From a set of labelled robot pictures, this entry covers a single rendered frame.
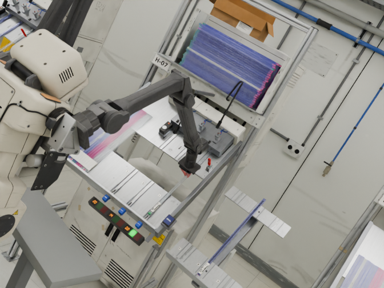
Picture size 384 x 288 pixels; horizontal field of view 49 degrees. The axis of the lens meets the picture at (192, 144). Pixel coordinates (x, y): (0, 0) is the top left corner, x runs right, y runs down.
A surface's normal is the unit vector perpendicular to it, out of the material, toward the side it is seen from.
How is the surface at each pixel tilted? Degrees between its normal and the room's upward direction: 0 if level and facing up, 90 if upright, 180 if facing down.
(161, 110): 42
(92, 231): 90
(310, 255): 90
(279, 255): 90
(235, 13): 80
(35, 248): 0
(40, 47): 48
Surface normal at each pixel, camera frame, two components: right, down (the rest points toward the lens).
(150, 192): 0.07, -0.60
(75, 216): -0.41, 0.04
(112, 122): 0.75, 0.51
